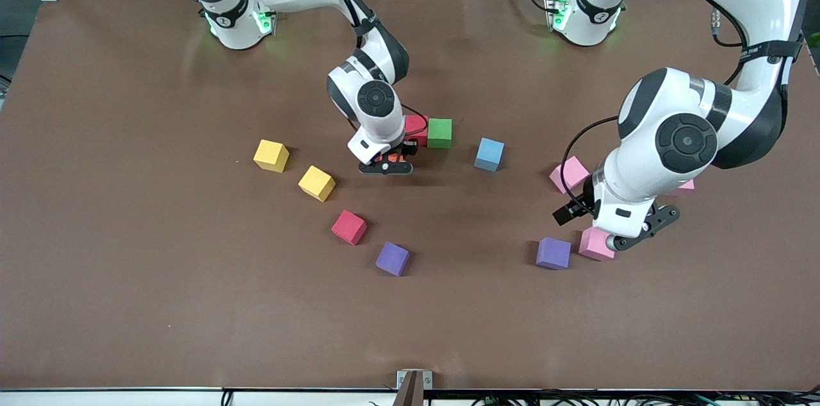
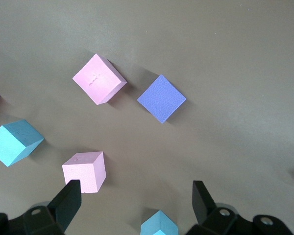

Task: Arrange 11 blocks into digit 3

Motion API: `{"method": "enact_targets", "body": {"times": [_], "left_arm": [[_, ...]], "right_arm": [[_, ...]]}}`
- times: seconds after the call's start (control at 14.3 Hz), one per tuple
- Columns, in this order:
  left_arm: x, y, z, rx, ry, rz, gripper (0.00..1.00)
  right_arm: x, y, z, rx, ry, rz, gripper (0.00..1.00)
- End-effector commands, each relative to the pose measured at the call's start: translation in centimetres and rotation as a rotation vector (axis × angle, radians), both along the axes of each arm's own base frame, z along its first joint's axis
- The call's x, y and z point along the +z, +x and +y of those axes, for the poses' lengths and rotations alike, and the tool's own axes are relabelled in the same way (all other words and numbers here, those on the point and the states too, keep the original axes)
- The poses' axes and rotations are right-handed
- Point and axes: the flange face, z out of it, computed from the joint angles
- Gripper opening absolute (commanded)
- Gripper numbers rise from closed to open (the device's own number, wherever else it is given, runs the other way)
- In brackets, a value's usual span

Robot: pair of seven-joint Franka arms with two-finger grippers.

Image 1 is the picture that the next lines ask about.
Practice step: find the orange foam cube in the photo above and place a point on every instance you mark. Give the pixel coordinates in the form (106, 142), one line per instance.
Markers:
(389, 157)

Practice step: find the red foam cube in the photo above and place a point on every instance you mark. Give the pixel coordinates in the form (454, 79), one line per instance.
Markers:
(349, 227)
(418, 127)

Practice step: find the green foam cube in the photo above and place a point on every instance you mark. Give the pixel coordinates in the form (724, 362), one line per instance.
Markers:
(440, 133)

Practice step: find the light blue foam cube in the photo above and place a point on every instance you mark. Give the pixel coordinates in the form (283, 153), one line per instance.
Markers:
(489, 154)

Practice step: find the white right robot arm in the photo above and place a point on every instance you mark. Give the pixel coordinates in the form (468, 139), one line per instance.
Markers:
(378, 132)

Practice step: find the pink foam cube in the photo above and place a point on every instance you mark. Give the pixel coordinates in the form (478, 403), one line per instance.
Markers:
(687, 186)
(570, 172)
(592, 246)

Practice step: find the purple foam cube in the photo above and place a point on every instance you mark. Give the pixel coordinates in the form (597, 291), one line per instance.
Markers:
(392, 259)
(553, 253)

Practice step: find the yellow foam cube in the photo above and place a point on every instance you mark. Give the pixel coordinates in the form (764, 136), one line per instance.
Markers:
(316, 183)
(271, 155)

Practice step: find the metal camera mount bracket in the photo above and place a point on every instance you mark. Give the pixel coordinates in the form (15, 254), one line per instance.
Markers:
(413, 387)

